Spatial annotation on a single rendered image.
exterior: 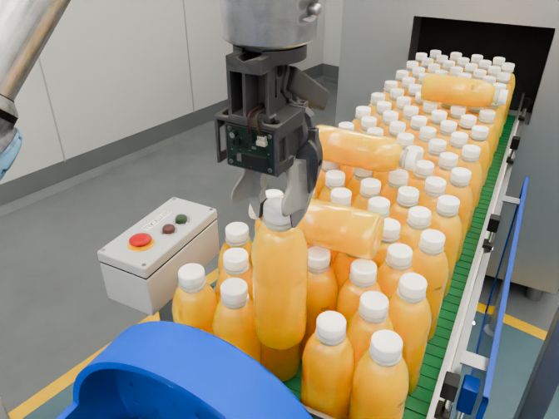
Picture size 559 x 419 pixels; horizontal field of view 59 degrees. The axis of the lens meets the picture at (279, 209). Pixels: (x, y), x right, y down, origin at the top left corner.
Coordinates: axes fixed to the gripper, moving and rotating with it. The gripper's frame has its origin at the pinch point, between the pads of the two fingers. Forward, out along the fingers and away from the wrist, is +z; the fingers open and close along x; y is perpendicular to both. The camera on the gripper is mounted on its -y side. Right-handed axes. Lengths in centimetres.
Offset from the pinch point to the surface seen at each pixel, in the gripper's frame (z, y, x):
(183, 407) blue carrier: 15.4, 19.1, -1.8
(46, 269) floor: 127, -75, -172
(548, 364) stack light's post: 32, -24, 37
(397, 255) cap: 14.9, -17.7, 11.3
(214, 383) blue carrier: 3.3, 22.6, 5.5
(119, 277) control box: 20.2, 1.7, -28.3
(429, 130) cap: 15, -70, 4
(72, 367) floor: 127, -36, -112
